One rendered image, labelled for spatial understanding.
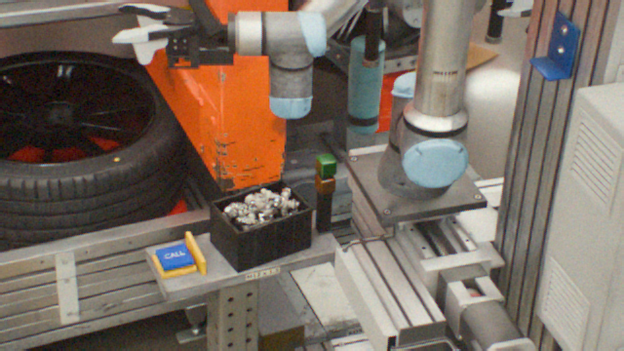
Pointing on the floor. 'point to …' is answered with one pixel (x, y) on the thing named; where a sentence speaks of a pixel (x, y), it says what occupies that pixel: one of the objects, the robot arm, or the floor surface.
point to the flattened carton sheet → (478, 56)
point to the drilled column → (234, 318)
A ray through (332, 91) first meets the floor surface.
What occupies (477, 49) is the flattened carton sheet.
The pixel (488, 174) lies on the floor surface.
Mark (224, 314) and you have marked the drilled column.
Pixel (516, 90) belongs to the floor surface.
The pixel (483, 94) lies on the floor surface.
